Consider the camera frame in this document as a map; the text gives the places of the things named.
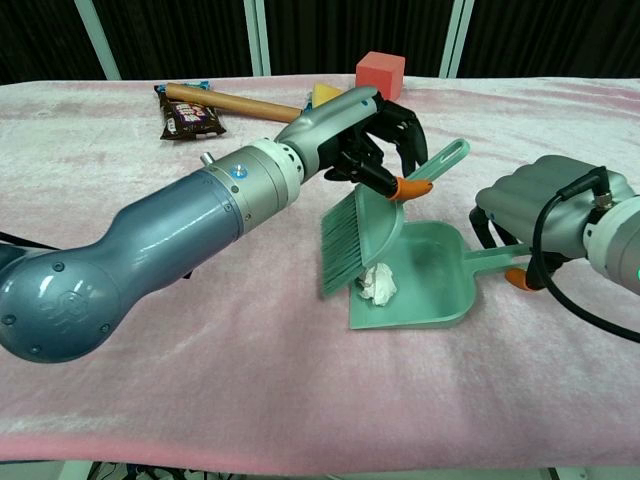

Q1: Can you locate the red foam cube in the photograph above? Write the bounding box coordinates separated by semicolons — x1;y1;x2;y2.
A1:
354;50;407;100

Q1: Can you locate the white partition frame post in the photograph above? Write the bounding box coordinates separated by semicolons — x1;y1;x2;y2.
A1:
438;0;476;79
73;0;123;81
243;0;273;78

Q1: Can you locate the dark brown snack packet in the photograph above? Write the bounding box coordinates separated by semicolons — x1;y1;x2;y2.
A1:
153;79;227;141

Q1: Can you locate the pink plush table blanket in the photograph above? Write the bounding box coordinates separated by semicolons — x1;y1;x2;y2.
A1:
0;74;640;474

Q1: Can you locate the green hand broom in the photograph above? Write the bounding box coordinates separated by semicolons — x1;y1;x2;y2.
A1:
319;138;472;299

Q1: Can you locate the black pleated curtain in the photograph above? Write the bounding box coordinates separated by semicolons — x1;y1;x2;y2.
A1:
0;0;640;86

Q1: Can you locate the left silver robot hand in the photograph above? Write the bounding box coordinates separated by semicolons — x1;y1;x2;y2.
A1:
274;85;434;202

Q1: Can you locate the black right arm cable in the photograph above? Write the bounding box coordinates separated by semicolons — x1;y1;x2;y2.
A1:
529;167;640;345

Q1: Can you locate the white paper ball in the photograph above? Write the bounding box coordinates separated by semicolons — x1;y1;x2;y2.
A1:
355;262;400;307

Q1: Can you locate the wooden rolling stick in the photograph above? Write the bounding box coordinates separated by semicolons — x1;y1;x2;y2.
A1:
165;82;304;124

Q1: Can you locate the green dustpan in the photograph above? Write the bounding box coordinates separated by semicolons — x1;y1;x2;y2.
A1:
348;219;534;331

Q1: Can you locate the yellow sponge with green pad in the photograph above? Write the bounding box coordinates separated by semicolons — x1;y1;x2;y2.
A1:
310;82;346;107

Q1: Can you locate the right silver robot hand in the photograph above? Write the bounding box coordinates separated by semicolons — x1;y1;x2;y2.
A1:
468;154;629;292

